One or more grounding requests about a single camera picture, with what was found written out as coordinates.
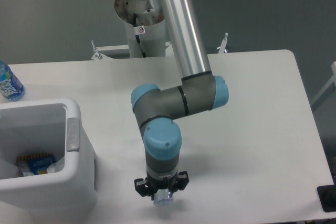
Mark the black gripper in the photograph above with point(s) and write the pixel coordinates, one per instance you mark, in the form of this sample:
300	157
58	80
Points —
147	187

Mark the clear plastic bottle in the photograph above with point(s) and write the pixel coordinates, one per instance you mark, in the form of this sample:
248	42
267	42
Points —
163	197

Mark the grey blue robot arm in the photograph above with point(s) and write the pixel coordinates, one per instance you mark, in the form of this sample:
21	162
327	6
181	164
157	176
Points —
156	110

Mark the white plastic trash can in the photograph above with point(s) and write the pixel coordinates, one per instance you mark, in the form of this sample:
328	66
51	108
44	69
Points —
46	128

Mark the blue yellow snack packet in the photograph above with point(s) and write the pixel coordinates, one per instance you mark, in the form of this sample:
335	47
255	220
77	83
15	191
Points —
35	164

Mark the black device at table edge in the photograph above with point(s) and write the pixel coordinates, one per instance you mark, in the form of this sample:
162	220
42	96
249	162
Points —
327	197

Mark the blue labelled water bottle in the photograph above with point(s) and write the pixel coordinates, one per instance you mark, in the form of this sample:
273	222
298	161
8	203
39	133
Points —
11	88

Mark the white clamp bracket left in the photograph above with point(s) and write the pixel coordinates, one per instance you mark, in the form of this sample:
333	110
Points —
110	52

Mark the white clamp bracket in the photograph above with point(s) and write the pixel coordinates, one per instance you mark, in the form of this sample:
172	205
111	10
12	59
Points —
223	47
110	52

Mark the white clamp bracket right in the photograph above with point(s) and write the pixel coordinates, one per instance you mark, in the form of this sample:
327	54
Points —
223	47

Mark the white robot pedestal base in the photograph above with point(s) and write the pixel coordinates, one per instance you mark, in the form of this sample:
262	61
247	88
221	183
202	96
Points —
145	28

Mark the white table leg frame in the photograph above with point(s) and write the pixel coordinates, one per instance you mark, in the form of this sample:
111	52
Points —
327	89

